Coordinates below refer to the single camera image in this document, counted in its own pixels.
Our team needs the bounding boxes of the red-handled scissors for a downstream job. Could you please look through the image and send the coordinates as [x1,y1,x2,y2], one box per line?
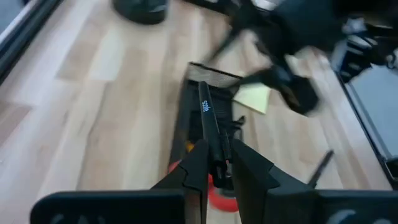
[167,159,241,214]

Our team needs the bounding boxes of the yellow sticky note pad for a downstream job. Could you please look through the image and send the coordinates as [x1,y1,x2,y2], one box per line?
[232,81,272,115]

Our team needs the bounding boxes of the black mesh desk organizer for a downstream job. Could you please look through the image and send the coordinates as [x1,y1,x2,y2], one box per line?
[169,61,248,191]

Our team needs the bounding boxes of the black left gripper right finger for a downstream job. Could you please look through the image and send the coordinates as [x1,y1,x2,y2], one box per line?
[231,139,320,224]

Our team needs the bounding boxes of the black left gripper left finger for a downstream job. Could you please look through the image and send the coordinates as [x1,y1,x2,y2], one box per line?
[150,139,210,224]

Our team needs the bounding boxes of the black gooseneck desk lamp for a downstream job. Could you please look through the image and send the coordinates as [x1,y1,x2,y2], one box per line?
[111,0,171,26]

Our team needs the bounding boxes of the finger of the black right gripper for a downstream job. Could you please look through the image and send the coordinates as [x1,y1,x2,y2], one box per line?
[281,76,320,118]
[239,67,293,87]

